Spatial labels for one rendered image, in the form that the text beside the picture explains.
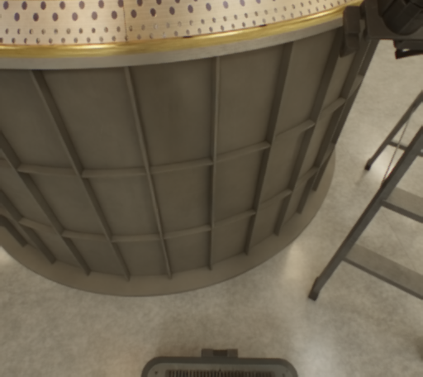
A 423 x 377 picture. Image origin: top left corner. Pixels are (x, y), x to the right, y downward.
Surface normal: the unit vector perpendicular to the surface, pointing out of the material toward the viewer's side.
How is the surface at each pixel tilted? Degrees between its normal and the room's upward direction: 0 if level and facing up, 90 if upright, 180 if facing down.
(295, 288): 0
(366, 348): 0
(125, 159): 90
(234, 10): 43
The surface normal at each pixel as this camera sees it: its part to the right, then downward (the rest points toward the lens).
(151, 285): 0.01, -0.66
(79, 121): 0.03, 0.75
